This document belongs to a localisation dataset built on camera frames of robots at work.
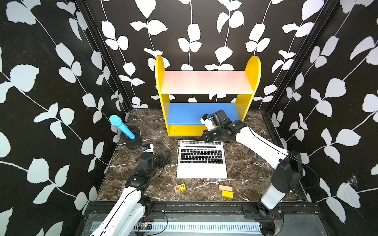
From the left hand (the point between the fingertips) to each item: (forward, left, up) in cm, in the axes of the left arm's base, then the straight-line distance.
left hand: (165, 152), depth 83 cm
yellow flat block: (-21, -34, -12) cm, 42 cm away
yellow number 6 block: (-17, -9, -10) cm, 22 cm away
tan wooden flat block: (-18, -33, -12) cm, 39 cm away
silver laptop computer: (0, -18, -11) cm, 21 cm away
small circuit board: (-33, +10, -12) cm, 37 cm away
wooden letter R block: (-17, -6, -10) cm, 21 cm away
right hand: (+5, -19, +8) cm, 22 cm away
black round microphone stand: (+13, +22, -10) cm, 28 cm away
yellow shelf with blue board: (+21, -11, +5) cm, 24 cm away
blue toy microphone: (+6, +20, +22) cm, 31 cm away
